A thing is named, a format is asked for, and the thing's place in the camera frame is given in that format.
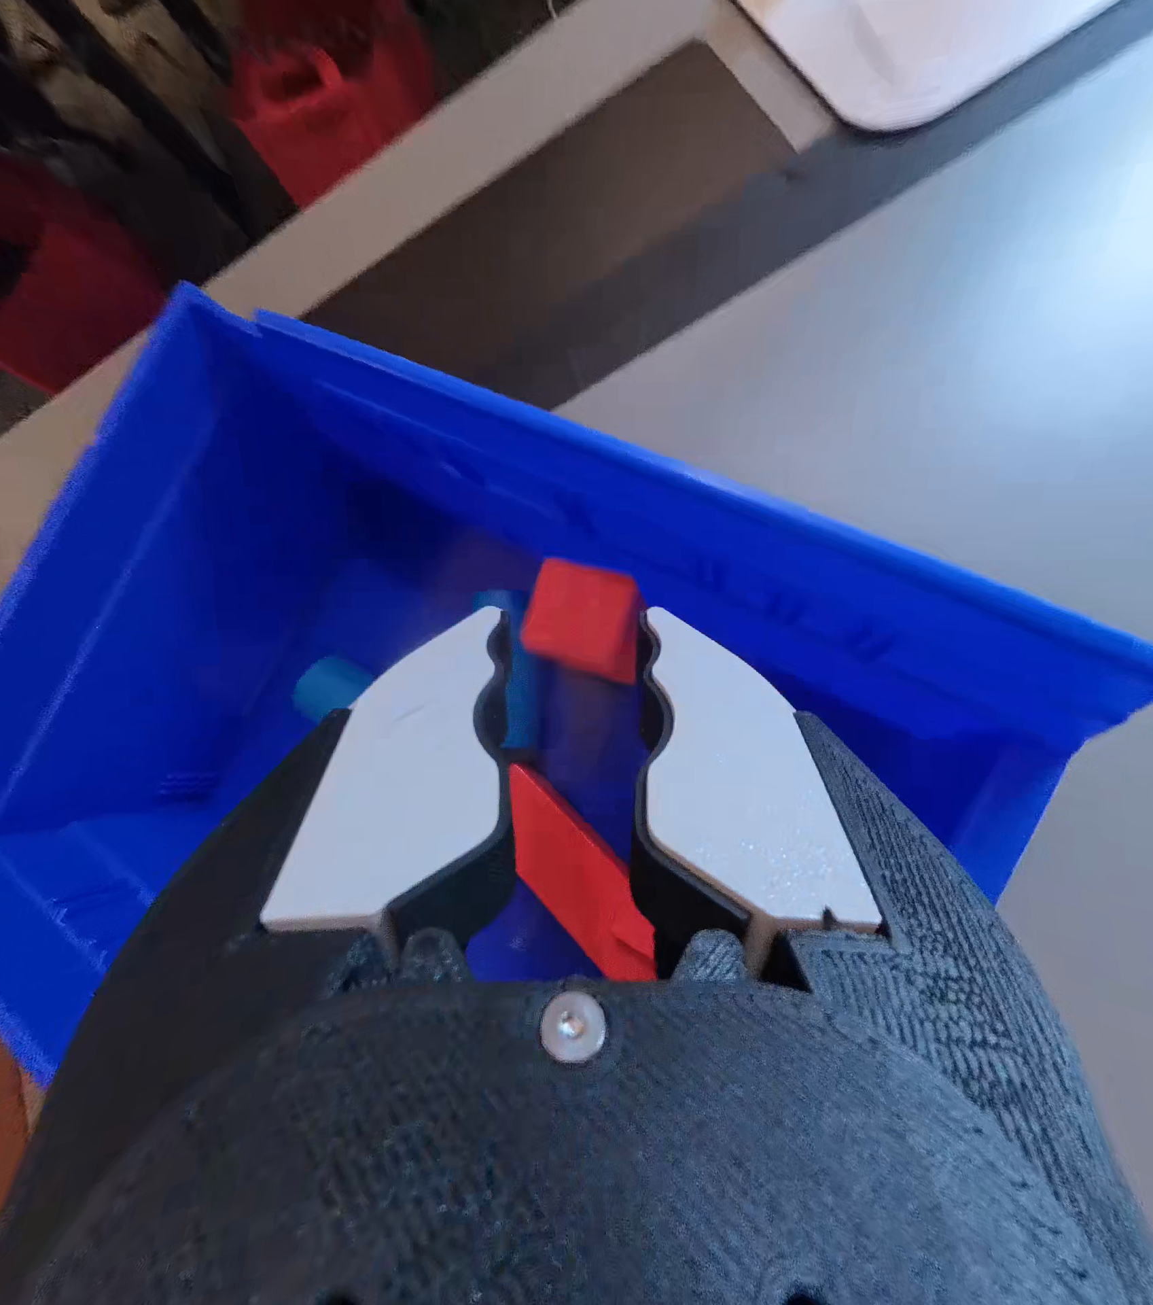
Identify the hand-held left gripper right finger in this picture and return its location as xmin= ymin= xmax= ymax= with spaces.
xmin=629 ymin=606 xmax=893 ymax=980

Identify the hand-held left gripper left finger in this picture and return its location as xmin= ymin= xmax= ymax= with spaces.
xmin=259 ymin=606 xmax=516 ymax=968

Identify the blue plastic bin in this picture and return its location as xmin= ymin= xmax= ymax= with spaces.
xmin=0 ymin=279 xmax=1153 ymax=1083

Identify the red wooden pillar block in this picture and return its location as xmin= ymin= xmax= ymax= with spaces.
xmin=522 ymin=556 xmax=642 ymax=683

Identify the blue wooden cylinder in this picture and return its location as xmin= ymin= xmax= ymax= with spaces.
xmin=473 ymin=587 xmax=545 ymax=750
xmin=293 ymin=653 xmax=374 ymax=725

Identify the red bag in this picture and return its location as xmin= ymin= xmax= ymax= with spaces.
xmin=0 ymin=155 xmax=168 ymax=393
xmin=228 ymin=0 xmax=439 ymax=212

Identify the white document stand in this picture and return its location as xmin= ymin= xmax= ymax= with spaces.
xmin=735 ymin=0 xmax=1117 ymax=133

